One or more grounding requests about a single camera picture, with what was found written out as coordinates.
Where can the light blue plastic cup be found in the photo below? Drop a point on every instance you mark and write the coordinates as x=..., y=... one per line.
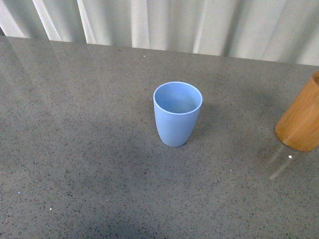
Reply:
x=176, y=106

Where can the wooden chopstick holder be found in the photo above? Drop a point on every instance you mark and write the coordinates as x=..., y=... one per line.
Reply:
x=298, y=128

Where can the white pleated curtain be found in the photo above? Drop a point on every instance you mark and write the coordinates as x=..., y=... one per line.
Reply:
x=273, y=30

